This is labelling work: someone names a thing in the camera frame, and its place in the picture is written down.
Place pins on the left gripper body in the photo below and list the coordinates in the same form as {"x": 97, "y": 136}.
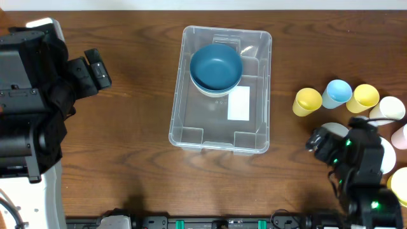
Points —
{"x": 84, "y": 76}

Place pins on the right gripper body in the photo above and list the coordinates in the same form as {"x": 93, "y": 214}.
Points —
{"x": 326, "y": 146}

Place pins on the grey bowl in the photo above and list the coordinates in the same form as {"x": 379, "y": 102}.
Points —
{"x": 336, "y": 128}

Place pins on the white bowl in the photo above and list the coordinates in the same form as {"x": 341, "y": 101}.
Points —
{"x": 389, "y": 156}

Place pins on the pink cup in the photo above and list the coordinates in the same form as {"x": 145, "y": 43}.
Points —
{"x": 399, "y": 138}

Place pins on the yellow bowl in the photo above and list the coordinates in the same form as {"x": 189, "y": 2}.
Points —
{"x": 398, "y": 184}

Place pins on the dark blue bowl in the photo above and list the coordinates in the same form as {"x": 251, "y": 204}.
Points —
{"x": 213, "y": 90}
{"x": 216, "y": 66}

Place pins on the cream bowl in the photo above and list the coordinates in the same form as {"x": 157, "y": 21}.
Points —
{"x": 215, "y": 94}

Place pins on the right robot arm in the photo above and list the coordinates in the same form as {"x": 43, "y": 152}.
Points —
{"x": 356, "y": 161}

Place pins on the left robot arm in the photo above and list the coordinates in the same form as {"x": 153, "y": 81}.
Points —
{"x": 39, "y": 86}

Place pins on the white label in container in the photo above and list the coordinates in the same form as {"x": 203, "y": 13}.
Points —
{"x": 239, "y": 104}

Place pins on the clear plastic storage container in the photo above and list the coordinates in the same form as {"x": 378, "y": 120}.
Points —
{"x": 200, "y": 122}

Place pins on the yellow cup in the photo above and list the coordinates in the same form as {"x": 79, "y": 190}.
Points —
{"x": 364, "y": 96}
{"x": 307, "y": 101}

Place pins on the light blue cup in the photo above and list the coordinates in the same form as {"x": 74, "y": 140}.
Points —
{"x": 336, "y": 93}

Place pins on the cream cup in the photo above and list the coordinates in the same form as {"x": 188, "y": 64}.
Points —
{"x": 387, "y": 109}

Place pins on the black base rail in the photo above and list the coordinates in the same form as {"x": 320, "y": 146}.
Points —
{"x": 281, "y": 218}

